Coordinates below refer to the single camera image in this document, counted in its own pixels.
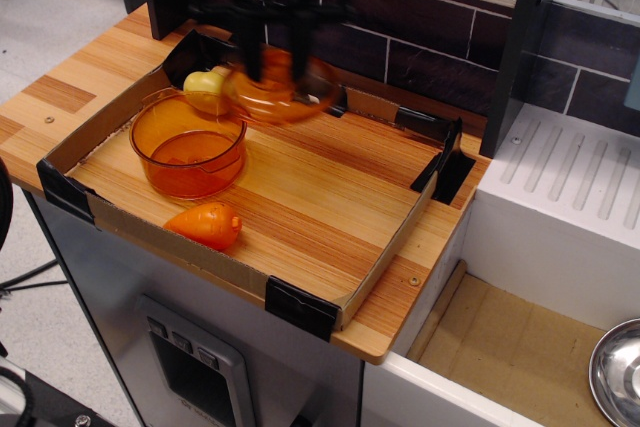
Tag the silver toy dishwasher front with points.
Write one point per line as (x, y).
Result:
(187, 352)

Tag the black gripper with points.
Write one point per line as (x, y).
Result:
(252, 14)

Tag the silver metal bowl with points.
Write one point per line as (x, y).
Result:
(614, 374)

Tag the orange toy carrot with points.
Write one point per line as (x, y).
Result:
(215, 225)

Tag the orange transparent pot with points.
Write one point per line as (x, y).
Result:
(189, 144)

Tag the white toy sink unit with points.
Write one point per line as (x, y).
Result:
(545, 262)

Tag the orange transparent pot lid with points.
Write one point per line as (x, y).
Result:
(278, 99)

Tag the cardboard fence with black tape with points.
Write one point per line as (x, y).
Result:
(345, 215)

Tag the yellow toy potato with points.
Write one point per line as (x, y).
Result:
(203, 90)

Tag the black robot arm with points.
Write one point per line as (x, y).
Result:
(248, 18)

